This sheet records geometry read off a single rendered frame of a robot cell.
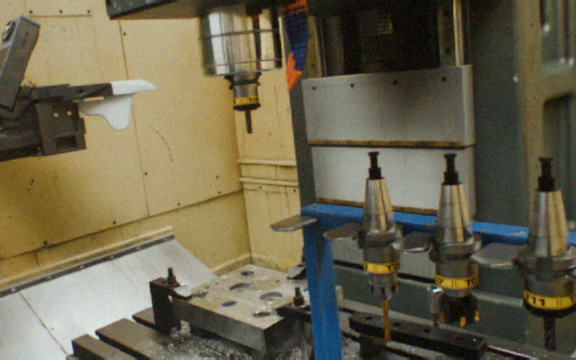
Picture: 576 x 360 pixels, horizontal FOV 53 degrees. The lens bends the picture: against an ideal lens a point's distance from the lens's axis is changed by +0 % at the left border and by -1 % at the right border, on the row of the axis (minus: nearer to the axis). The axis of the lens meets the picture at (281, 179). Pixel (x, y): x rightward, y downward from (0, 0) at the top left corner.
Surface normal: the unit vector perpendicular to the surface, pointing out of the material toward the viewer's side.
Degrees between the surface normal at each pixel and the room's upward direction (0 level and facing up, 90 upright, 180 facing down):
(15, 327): 24
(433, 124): 90
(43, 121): 90
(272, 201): 90
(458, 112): 90
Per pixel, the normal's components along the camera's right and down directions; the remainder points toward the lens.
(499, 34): -0.70, 0.21
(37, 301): 0.19, -0.87
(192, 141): 0.71, 0.06
